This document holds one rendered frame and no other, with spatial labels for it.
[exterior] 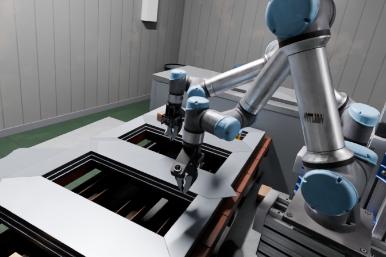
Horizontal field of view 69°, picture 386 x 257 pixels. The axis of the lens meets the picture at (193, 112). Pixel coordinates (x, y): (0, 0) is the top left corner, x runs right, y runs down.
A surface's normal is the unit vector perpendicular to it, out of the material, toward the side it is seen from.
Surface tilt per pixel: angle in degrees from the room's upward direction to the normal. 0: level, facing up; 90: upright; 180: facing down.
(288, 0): 83
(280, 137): 90
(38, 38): 90
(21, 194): 0
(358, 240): 0
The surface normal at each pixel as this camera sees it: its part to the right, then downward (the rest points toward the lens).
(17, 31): 0.82, 0.29
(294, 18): -0.68, 0.04
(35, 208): 0.14, -0.93
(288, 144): -0.43, 0.26
